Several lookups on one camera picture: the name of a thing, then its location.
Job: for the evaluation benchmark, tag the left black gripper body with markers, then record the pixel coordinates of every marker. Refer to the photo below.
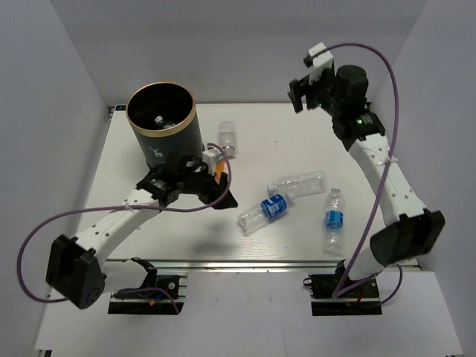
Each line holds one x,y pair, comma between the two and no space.
197,184

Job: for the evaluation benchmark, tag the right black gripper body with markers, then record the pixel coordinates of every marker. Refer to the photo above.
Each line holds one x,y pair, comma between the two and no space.
320,93

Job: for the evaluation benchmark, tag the clear bottle green-blue label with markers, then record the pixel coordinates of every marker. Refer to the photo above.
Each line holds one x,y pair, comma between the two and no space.
163,124

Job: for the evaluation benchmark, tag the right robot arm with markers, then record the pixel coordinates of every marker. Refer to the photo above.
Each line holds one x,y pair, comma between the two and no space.
411,229

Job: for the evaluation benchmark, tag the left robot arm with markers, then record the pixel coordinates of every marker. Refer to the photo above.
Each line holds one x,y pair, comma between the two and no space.
78,266

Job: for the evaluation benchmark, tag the dark green cylindrical bin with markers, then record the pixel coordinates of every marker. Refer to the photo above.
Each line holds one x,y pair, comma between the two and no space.
173,102

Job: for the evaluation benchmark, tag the orange juice plastic bottle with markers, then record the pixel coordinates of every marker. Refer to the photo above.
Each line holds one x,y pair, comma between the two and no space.
220,169

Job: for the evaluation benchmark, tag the clear bottle dark blue label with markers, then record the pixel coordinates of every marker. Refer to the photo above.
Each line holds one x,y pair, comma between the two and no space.
264,213

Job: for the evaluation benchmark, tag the clear bottle with silver cap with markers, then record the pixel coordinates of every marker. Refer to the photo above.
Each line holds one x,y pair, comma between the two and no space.
227,138

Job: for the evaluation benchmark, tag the large clear unlabelled bottle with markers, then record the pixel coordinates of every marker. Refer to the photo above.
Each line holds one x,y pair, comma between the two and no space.
305,184

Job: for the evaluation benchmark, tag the small clear bottle blue label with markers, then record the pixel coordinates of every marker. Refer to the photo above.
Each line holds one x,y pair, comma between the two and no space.
333,227

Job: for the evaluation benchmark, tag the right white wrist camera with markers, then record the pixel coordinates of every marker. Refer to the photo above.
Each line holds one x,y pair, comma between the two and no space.
317,64

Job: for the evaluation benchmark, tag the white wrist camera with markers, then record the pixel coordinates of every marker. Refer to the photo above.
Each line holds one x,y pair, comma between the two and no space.
211,157
317,64

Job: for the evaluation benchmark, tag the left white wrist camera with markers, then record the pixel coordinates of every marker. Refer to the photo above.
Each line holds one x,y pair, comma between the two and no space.
211,157

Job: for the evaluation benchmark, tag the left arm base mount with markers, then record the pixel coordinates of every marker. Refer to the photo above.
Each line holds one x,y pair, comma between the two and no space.
138,287

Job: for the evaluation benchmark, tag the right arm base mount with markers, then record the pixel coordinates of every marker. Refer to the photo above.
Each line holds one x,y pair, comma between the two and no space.
363,300

